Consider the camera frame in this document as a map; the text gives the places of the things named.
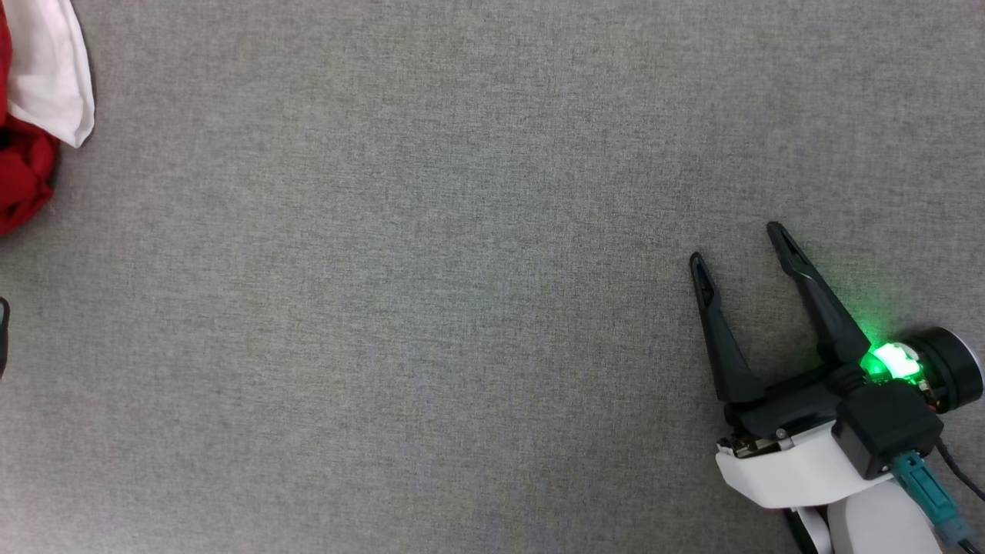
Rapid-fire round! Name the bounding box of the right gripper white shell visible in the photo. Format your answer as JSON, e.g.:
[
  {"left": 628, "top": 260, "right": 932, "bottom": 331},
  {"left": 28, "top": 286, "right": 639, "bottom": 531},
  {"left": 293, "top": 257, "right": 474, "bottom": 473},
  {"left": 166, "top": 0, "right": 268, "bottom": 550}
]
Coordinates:
[{"left": 689, "top": 222, "right": 985, "bottom": 510}]

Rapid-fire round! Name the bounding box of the red and white shirt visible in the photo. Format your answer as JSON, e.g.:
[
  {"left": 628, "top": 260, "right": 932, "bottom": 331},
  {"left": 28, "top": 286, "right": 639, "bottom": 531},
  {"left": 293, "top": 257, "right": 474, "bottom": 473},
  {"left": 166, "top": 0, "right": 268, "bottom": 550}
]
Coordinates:
[{"left": 0, "top": 0, "right": 96, "bottom": 237}]

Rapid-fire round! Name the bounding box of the right arm teal cable plug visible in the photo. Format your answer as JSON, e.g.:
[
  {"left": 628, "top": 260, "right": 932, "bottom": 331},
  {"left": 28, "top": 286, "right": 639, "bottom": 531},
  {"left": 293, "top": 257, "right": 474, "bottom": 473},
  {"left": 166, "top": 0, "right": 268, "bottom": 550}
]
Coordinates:
[{"left": 891, "top": 451, "right": 977, "bottom": 546}]

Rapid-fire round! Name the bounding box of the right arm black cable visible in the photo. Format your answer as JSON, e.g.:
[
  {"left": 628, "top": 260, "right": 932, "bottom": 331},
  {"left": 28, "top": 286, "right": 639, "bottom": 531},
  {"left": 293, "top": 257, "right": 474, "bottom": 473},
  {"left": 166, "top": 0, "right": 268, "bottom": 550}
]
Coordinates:
[{"left": 933, "top": 437, "right": 985, "bottom": 502}]

